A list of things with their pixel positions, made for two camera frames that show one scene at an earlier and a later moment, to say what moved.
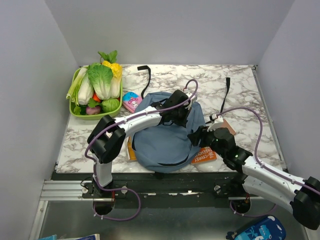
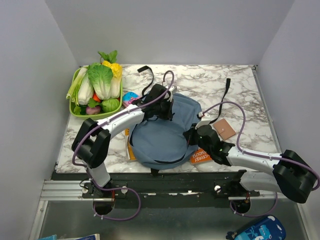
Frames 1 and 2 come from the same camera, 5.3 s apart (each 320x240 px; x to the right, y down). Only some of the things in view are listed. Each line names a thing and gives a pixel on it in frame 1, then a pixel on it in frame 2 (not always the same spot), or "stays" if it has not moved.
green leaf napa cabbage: (101, 77) stays
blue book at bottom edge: (92, 237) stays
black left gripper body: (179, 115) → (162, 109)
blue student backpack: (165, 148) stays
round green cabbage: (110, 105) stays
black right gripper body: (207, 139) → (193, 139)
